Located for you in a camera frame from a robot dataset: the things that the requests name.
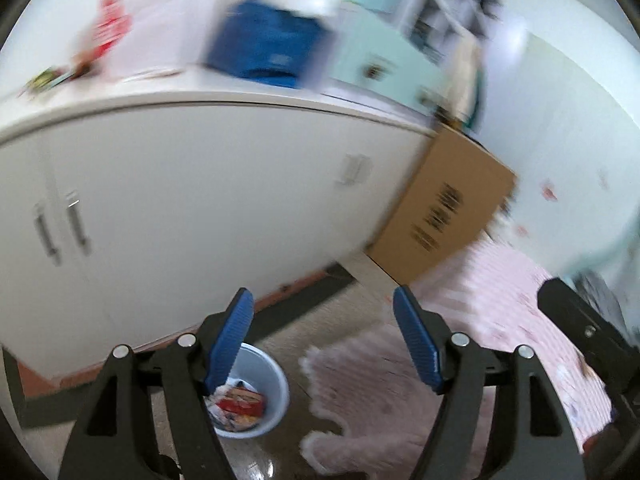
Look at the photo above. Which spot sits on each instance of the small colourful packet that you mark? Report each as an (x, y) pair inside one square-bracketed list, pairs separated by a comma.
[(47, 80)]

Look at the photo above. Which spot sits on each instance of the beige cloth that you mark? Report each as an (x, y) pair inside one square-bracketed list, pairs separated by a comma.
[(462, 85)]

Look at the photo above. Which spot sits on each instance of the white cabinet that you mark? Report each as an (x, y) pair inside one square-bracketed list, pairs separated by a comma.
[(200, 185)]

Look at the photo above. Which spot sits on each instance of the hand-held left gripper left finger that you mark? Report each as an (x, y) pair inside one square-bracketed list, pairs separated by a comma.
[(232, 340)]

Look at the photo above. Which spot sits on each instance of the white shelf unit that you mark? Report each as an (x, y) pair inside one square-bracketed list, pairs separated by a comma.
[(450, 5)]

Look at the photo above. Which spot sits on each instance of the brown cardboard box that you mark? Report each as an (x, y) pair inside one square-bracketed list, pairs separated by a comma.
[(440, 210)]

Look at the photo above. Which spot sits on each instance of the light blue plastic bin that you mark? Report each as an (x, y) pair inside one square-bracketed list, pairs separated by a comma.
[(272, 375)]

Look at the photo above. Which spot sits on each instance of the blue plastic crate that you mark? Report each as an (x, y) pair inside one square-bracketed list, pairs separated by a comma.
[(265, 42)]

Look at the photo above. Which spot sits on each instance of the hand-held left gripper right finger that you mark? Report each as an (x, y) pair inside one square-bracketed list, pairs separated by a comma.
[(417, 345)]

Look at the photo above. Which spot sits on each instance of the red snack packet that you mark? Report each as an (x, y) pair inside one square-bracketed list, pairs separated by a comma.
[(242, 401)]

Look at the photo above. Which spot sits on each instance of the teal drawer cabinet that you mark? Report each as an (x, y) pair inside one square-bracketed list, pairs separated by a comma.
[(390, 60)]

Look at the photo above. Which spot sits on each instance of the red and white bag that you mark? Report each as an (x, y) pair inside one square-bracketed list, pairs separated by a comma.
[(130, 15)]

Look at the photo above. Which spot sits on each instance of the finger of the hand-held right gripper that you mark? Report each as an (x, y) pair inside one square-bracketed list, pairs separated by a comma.
[(575, 315)]

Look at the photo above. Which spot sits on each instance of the pink checked fuzzy mat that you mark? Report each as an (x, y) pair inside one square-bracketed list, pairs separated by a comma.
[(375, 385)]

